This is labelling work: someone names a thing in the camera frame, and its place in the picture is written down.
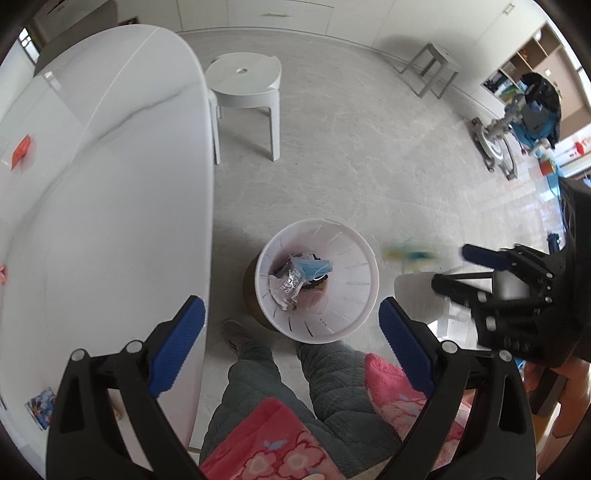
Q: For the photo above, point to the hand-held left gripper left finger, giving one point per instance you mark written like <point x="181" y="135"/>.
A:
<point x="178" y="346"/>

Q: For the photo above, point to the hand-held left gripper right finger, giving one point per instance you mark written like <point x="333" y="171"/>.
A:
<point x="406" y="346"/>

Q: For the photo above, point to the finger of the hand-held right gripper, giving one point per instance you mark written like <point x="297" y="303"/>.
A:
<point x="457" y="288"/>
<point x="482" y="257"/>

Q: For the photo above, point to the yellow and blue wrapper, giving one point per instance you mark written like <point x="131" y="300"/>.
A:
<point x="408" y="254"/>

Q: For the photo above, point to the white slotted waste bin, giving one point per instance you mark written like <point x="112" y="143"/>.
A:
<point x="341" y="300"/>

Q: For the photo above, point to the blue face mask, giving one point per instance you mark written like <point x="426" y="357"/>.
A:
<point x="311" y="267"/>

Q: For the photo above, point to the black and white wrapper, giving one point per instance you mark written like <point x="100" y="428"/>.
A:
<point x="288" y="284"/>

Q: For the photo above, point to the person's right hand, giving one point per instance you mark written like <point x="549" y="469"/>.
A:
<point x="577" y="392"/>

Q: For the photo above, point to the grey slipper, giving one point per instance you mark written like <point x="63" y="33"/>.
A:
<point x="234" y="334"/>

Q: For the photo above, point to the grey quilted trousers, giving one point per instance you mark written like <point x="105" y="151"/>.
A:
<point x="258" y="383"/>

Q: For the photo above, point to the brown round stand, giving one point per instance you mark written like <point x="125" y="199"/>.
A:
<point x="251" y="295"/>

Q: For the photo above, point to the grey wheeled exercise device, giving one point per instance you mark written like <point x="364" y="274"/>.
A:
<point x="496" y="138"/>

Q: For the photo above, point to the pink floral robe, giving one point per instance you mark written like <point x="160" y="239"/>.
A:
<point x="277" y="443"/>

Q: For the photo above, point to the small red container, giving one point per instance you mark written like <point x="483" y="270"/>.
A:
<point x="580" y="147"/>

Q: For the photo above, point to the small colourful picture wrapper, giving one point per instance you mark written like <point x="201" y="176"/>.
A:
<point x="41" y="408"/>

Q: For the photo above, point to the blue and black bag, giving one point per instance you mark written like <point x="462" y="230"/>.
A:
<point x="540" y="106"/>

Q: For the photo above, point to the wooden open shelf unit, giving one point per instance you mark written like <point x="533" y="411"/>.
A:
<point x="524" y="60"/>

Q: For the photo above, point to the grey metal stool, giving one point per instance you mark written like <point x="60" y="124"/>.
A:
<point x="431" y="57"/>

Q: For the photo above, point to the red snack packet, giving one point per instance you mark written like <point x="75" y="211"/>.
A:
<point x="22" y="150"/>

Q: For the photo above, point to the white plastic stool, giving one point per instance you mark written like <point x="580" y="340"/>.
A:
<point x="244" y="76"/>

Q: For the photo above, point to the beige tall cabinet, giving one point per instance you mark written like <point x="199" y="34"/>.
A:
<point x="258" y="16"/>

